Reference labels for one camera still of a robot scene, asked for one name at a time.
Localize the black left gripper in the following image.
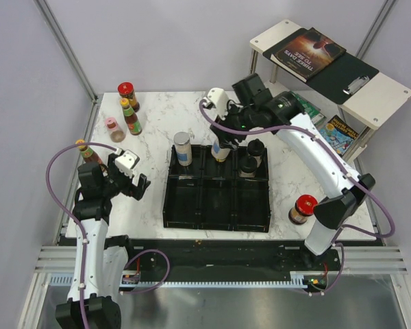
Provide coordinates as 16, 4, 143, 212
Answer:
100, 154, 149, 200

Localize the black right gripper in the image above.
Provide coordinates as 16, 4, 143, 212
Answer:
209, 98, 257, 151

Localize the black-lid pepper shaker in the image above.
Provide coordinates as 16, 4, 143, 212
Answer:
238, 156, 258, 178
247, 138, 265, 167

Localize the silver-lid salt jar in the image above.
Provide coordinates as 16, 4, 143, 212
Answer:
173, 132, 192, 167

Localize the brown-lid spice jar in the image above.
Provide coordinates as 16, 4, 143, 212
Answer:
211, 138, 231, 162

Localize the yellow-cap sauce bottle tall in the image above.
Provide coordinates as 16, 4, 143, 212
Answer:
119, 98, 142, 135

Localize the yellow-cap sauce bottle front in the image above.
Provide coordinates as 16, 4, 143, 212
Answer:
75, 139, 105, 172

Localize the black six-compartment plastic tray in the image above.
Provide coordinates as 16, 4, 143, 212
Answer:
162, 145, 271, 233

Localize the red-lid sauce jar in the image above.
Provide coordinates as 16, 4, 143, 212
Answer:
117, 82, 140, 112
288, 194, 318, 225

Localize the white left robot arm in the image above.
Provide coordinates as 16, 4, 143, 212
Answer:
55, 149, 150, 328

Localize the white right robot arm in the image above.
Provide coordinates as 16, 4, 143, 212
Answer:
200, 73, 375, 270

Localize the pink-lid spice shaker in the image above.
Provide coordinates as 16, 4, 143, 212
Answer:
105, 117, 126, 143

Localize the green paperback book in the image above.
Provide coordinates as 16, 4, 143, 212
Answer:
292, 92, 326, 128

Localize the dark Three Days book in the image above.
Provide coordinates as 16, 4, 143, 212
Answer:
270, 28, 346, 82

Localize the colourful Treehouse book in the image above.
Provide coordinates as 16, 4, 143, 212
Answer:
319, 115, 358, 157

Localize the black clipboard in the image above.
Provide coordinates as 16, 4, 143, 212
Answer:
262, 28, 379, 105

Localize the white two-tier shelf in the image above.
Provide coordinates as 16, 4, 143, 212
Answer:
249, 19, 411, 161

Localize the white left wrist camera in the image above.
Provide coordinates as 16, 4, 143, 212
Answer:
114, 148, 140, 178

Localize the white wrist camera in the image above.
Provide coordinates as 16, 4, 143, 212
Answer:
204, 88, 229, 120
114, 148, 140, 178

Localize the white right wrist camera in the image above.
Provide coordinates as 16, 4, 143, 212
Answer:
204, 88, 229, 120

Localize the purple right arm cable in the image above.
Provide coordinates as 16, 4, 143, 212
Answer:
199, 97, 397, 297

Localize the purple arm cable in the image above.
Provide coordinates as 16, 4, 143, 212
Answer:
199, 97, 397, 297
45, 142, 171, 329

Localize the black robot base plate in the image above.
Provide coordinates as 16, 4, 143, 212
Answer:
60, 236, 342, 275

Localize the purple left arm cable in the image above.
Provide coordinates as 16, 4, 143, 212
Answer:
45, 142, 171, 329

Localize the right aluminium frame post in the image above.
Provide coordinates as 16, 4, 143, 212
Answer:
355, 0, 398, 60

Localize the white slotted cable duct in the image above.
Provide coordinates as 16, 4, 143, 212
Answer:
51, 272, 329, 292

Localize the aluminium corner frame post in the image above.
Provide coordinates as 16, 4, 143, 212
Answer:
34, 0, 100, 103

